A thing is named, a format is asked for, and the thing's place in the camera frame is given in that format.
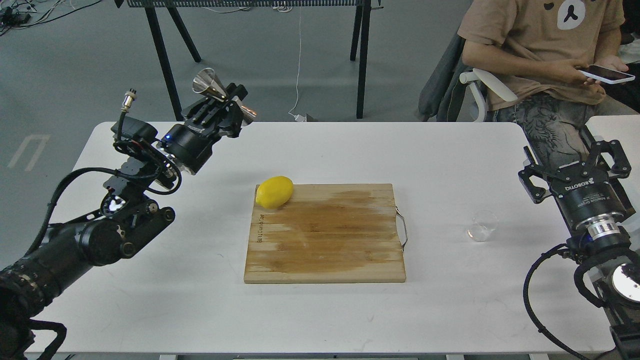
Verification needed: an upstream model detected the white hanging cable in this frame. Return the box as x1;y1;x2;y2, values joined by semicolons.
288;7;308;122

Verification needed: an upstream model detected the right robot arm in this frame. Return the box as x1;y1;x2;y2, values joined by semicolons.
518;140;640;360

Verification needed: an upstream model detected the clear glass cup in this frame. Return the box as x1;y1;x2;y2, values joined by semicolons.
465;209;499;243

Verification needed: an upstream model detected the white side table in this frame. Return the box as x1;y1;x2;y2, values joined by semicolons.
586;115;640;167

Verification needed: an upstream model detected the seated person in tan shirt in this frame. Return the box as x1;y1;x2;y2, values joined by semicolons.
457;0;636;170

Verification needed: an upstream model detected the white office chair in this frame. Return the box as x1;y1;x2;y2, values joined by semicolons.
416;34;518;122

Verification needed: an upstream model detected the yellow lemon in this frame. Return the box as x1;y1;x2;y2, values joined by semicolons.
254;176;294;210

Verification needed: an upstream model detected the floor cables bundle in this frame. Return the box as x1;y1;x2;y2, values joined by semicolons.
0;0;103;36

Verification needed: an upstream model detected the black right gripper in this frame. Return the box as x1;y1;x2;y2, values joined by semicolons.
518;140;633;231

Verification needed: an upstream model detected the steel jigger measuring cup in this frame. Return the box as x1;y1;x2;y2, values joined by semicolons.
192;67;258;126

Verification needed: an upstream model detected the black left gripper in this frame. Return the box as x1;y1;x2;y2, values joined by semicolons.
157;84;248;175

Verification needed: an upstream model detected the white smartphone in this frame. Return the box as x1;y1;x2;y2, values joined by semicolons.
576;64;636;85

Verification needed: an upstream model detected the black metal table frame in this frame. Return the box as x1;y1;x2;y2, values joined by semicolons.
114;0;385;122

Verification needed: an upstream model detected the wooden cutting board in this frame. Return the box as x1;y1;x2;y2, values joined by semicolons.
243;183;407;284

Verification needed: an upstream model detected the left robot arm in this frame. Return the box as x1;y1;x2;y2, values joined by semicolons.
1;79;257;360

